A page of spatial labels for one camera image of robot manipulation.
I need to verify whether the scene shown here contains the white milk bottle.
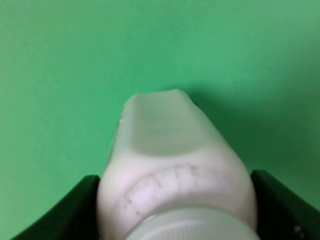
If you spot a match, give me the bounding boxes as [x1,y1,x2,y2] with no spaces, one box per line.
[96,90,258,240]

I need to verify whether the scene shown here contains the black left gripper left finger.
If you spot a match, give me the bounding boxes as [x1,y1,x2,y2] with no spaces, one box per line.
[14,175,100,240]

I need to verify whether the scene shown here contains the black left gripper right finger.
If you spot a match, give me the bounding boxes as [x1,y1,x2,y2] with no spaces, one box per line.
[251,170,320,240]

